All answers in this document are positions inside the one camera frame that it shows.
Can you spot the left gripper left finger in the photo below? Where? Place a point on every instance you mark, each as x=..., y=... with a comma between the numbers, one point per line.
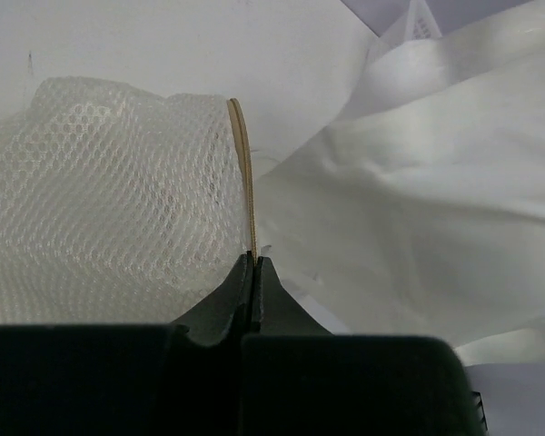
x=220, y=315

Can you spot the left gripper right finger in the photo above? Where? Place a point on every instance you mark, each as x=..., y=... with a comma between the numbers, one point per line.
x=273, y=311

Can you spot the white bra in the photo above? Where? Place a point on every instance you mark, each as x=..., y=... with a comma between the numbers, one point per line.
x=421, y=208

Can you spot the white plastic basket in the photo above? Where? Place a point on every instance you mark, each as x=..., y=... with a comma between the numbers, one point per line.
x=416, y=23

